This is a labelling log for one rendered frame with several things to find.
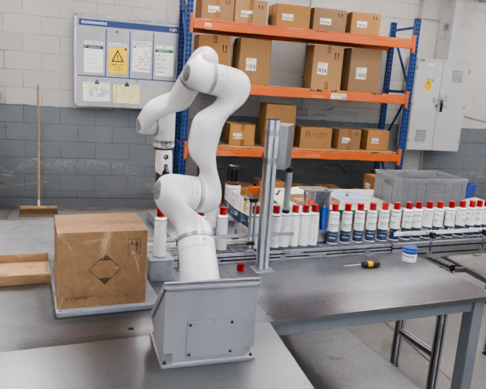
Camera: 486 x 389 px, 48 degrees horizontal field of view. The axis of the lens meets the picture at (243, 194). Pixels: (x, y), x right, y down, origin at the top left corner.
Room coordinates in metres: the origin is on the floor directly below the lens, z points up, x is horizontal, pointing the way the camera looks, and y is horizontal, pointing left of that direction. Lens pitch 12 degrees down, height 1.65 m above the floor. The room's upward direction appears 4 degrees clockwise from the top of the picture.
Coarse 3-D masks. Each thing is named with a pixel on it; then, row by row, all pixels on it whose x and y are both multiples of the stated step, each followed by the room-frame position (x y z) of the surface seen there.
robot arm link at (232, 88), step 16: (224, 80) 1.73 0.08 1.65; (240, 80) 1.75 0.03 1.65; (224, 96) 1.75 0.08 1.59; (240, 96) 1.76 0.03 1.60; (208, 112) 1.75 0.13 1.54; (224, 112) 1.75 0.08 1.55; (192, 128) 1.75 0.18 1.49; (208, 128) 1.73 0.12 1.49; (192, 144) 1.74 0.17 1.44; (208, 144) 1.74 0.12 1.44; (208, 160) 1.74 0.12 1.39; (208, 176) 1.77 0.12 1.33; (208, 192) 1.76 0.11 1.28; (208, 208) 1.77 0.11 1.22
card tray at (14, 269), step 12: (0, 264) 2.12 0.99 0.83; (12, 264) 2.13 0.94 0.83; (24, 264) 2.14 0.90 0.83; (36, 264) 2.15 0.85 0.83; (48, 264) 2.16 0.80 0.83; (0, 276) 1.90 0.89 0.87; (12, 276) 1.92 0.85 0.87; (24, 276) 1.94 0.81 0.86; (36, 276) 1.95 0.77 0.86; (48, 276) 1.97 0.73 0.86
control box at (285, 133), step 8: (280, 128) 2.30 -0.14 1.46; (288, 128) 2.29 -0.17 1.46; (280, 136) 2.30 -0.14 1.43; (288, 136) 2.29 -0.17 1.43; (280, 144) 2.30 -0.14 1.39; (288, 144) 2.31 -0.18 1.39; (280, 152) 2.30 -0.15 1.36; (288, 152) 2.33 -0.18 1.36; (280, 160) 2.30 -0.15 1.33; (288, 160) 2.35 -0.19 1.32; (280, 168) 2.29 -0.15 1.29
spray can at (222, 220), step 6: (222, 210) 2.37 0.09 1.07; (222, 216) 2.36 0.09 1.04; (222, 222) 2.36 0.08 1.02; (222, 228) 2.36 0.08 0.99; (216, 234) 2.37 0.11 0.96; (222, 234) 2.36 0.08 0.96; (216, 240) 2.37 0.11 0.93; (222, 240) 2.36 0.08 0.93; (216, 246) 2.37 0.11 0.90; (222, 246) 2.36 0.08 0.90
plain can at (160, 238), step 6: (162, 216) 2.10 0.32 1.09; (156, 222) 2.10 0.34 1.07; (162, 222) 2.09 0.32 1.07; (156, 228) 2.10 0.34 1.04; (162, 228) 2.09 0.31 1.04; (156, 234) 2.10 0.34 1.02; (162, 234) 2.09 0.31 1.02; (156, 240) 2.09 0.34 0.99; (162, 240) 2.10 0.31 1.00; (156, 246) 2.09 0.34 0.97; (162, 246) 2.10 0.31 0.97; (156, 252) 2.09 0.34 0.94; (162, 252) 2.10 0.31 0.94
